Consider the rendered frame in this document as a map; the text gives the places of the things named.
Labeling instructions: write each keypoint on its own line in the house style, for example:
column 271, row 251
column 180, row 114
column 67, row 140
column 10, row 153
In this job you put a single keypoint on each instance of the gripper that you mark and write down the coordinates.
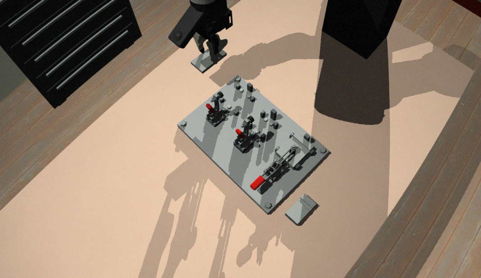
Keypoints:
column 217, row 20

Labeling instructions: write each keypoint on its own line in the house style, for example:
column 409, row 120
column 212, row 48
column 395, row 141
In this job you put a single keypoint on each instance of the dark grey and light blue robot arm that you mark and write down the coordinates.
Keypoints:
column 189, row 24

